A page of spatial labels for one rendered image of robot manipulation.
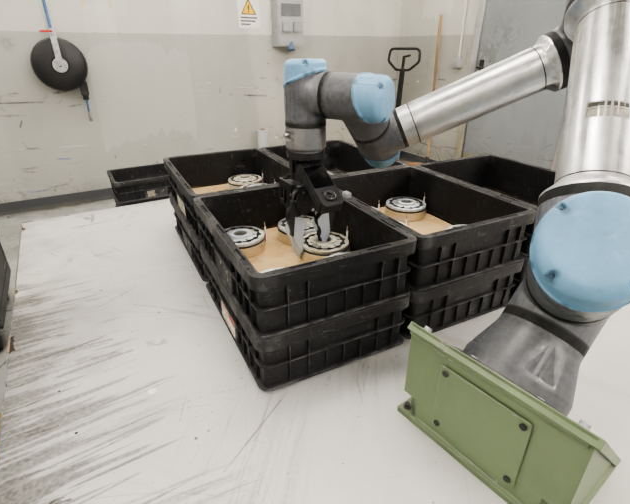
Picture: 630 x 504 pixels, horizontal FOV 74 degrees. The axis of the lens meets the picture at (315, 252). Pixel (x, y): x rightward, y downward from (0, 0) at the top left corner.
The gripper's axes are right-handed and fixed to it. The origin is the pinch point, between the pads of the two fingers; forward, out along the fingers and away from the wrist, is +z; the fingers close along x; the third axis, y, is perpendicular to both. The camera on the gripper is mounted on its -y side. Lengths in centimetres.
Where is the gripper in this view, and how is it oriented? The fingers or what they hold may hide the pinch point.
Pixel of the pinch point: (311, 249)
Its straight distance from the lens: 84.7
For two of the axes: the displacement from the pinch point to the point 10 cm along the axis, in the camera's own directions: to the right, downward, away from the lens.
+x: -8.8, 2.1, -4.2
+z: 0.0, 9.0, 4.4
